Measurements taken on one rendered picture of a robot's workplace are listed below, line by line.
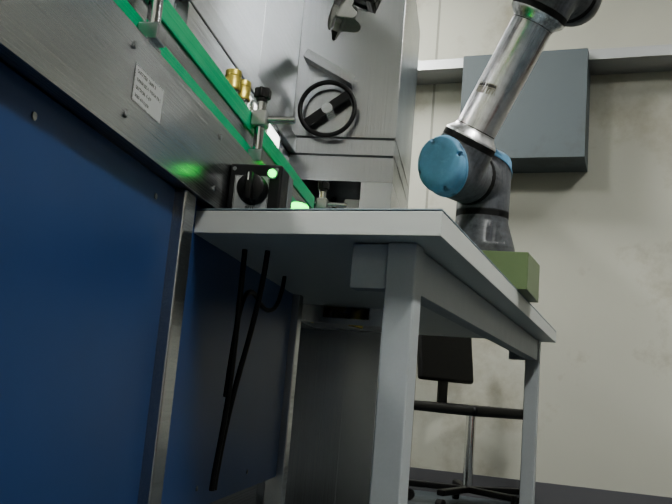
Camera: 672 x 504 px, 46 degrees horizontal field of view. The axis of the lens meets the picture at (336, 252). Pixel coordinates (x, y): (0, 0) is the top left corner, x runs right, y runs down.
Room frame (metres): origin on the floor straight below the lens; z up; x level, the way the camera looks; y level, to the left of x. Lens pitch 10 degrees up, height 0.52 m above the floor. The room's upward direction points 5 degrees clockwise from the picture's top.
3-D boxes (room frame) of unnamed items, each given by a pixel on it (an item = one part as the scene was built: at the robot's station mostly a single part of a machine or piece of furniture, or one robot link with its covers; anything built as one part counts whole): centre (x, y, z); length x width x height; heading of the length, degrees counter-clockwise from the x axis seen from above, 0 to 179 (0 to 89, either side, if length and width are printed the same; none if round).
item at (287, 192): (1.18, 0.12, 0.79); 0.08 x 0.08 x 0.08; 80
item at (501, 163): (1.72, -0.31, 1.00); 0.13 x 0.12 x 0.14; 142
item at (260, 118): (1.29, 0.12, 0.94); 0.07 x 0.04 x 0.13; 80
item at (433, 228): (1.97, 0.30, 0.73); 1.58 x 1.52 x 0.04; 159
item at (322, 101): (2.72, 0.07, 1.49); 0.21 x 0.05 x 0.21; 80
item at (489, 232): (1.74, -0.32, 0.88); 0.15 x 0.15 x 0.10
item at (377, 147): (3.08, -0.05, 1.69); 0.70 x 0.37 x 0.89; 170
